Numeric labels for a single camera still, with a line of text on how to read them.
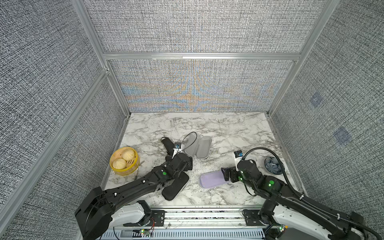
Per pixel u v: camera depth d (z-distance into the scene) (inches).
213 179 34.4
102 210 15.7
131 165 34.7
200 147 39.3
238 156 26.8
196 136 41.0
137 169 35.2
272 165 35.3
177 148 27.7
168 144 40.5
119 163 33.9
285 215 23.3
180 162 23.5
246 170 22.3
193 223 28.8
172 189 31.1
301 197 19.1
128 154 35.3
